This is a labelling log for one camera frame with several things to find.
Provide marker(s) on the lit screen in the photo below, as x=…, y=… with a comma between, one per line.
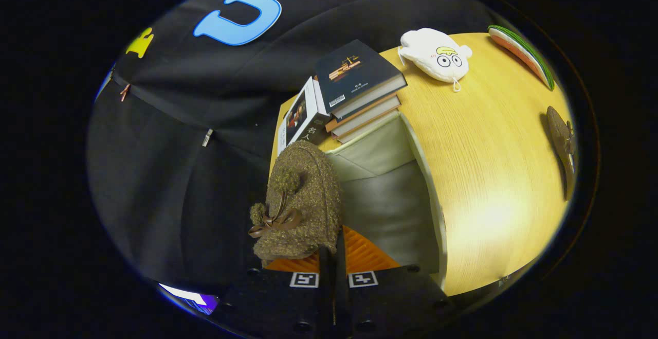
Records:
x=187, y=297

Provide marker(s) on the white portrait cover book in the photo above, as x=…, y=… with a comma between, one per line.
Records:
x=298, y=115

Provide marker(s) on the dark blue cover book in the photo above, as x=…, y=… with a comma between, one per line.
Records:
x=354, y=74

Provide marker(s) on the black backdrop cloth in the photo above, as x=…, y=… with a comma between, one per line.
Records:
x=180, y=184

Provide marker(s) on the brown cover book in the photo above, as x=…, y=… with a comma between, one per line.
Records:
x=370, y=124
x=367, y=112

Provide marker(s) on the copper cloth clip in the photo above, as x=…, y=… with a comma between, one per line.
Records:
x=125, y=92

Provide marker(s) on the grey fabric storage box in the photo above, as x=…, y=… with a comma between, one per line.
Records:
x=385, y=200

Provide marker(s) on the silver cloth clip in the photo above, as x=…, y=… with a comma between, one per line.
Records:
x=207, y=137

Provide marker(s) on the watermelon slice plush toy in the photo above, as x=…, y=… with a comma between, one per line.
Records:
x=524, y=53

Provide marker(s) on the brown fuzzy shoe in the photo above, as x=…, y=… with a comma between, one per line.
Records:
x=308, y=190
x=559, y=138

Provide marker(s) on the white plush toy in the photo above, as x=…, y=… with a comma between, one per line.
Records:
x=434, y=58

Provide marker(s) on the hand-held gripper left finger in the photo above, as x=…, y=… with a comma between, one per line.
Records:
x=277, y=305

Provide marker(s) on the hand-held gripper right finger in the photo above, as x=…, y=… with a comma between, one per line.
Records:
x=390, y=305

